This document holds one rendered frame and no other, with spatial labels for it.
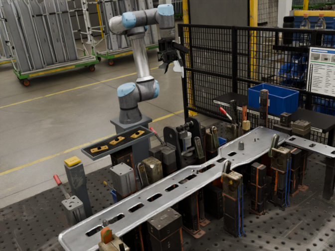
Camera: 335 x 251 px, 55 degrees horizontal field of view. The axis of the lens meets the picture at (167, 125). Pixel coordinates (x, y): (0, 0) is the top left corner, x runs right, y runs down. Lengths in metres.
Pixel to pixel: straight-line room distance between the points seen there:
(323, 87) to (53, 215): 1.82
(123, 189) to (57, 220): 0.61
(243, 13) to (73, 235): 3.09
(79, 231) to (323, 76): 1.67
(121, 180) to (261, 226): 0.77
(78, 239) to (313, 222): 1.17
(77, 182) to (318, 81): 1.57
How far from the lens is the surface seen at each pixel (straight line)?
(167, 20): 1.61
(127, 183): 1.54
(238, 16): 3.93
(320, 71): 2.25
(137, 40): 2.05
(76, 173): 1.60
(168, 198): 1.49
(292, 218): 1.88
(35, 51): 8.31
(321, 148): 1.93
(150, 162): 1.62
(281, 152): 1.77
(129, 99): 2.01
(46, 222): 2.05
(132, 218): 1.41
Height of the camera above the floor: 1.89
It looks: 24 degrees down
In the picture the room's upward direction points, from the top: 6 degrees counter-clockwise
